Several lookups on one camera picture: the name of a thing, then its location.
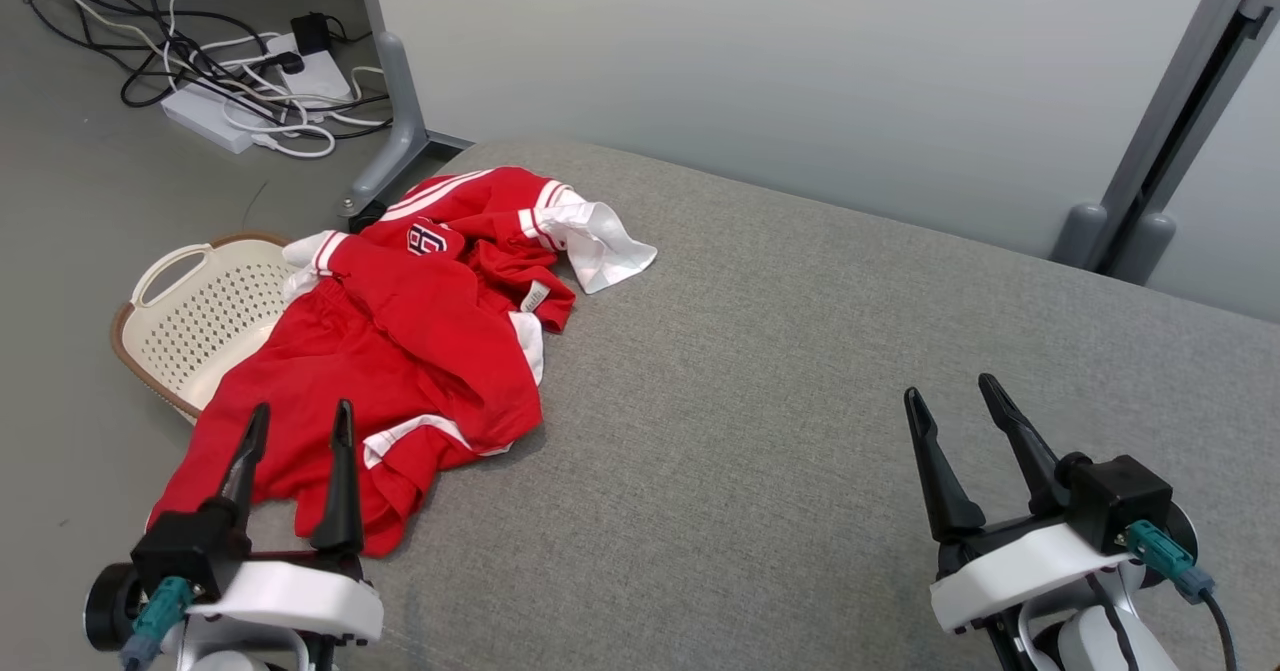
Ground right teal plug camera cable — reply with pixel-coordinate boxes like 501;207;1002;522
1123;519;1243;671

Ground left teal plug camera cable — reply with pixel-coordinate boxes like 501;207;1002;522
120;576;195;671

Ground beige floor cable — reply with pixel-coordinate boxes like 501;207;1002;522
0;0;167;58

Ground red Bulls basketball jersey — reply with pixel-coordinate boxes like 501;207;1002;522
283;165;658;387

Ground black power adapter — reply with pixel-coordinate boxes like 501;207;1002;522
290;12;337;56

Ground teal plug camera cable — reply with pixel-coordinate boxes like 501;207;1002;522
1123;519;1243;671
120;576;195;671

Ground white square power strip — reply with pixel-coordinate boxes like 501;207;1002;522
262;33;354;109

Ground grey double-foot partition post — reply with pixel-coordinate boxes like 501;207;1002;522
1050;0;1280;288

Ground cream perforated laundry basket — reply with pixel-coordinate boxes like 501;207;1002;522
110;232;303;425

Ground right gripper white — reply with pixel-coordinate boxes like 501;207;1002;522
903;373;1199;636

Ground red white-striped shorts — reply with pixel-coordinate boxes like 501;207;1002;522
148;251;547;559

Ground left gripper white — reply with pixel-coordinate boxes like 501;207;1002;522
83;399;386;654

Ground grey single-foot partition post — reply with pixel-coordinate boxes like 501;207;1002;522
337;0;476;232

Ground white long power strip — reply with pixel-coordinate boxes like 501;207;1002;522
160;79;273;155

